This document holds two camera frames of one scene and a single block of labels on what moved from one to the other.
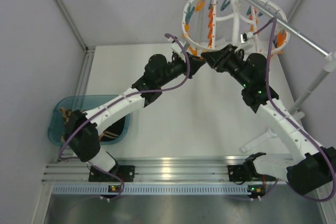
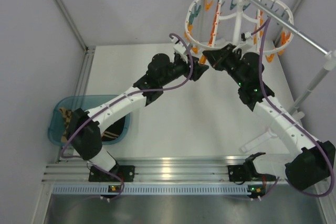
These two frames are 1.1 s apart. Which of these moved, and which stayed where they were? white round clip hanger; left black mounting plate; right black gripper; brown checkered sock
Moved: white round clip hanger
Stayed: right black gripper; brown checkered sock; left black mounting plate
